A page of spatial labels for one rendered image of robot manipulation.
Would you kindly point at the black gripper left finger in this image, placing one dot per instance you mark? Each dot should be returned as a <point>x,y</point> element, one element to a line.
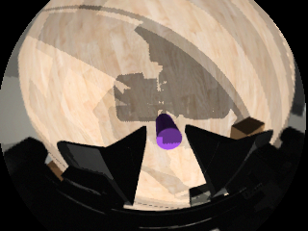
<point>120,162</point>

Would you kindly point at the tan wooden block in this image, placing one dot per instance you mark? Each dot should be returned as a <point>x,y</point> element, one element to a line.
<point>247,127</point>

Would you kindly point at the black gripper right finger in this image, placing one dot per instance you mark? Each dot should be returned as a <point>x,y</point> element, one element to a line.
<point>219,157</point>

